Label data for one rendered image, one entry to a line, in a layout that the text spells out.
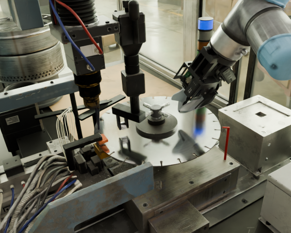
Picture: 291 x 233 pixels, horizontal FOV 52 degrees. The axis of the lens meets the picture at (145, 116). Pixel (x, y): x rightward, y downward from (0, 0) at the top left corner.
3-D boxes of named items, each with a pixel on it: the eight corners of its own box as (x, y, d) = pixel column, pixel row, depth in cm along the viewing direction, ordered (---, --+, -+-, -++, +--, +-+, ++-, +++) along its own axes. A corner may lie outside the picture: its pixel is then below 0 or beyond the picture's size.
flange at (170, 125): (145, 111, 85) (145, 103, 83) (183, 118, 81) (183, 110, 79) (128, 131, 76) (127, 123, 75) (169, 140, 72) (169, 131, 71)
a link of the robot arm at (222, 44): (235, 22, 64) (260, 47, 61) (222, 39, 67) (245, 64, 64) (214, 21, 59) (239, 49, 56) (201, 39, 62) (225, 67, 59)
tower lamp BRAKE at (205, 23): (206, 26, 94) (206, 15, 92) (215, 28, 90) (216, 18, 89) (194, 28, 92) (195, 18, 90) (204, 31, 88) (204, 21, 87)
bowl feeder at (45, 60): (61, 81, 157) (46, 10, 139) (80, 103, 134) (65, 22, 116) (-1, 96, 145) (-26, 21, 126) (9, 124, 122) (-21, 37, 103)
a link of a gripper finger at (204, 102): (186, 99, 75) (205, 75, 69) (191, 98, 76) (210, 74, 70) (197, 113, 73) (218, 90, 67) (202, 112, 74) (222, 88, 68)
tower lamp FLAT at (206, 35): (205, 35, 95) (206, 26, 94) (215, 39, 92) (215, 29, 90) (194, 38, 93) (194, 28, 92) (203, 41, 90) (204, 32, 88)
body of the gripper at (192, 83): (170, 79, 69) (198, 38, 61) (194, 76, 75) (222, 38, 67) (189, 104, 66) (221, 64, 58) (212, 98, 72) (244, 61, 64)
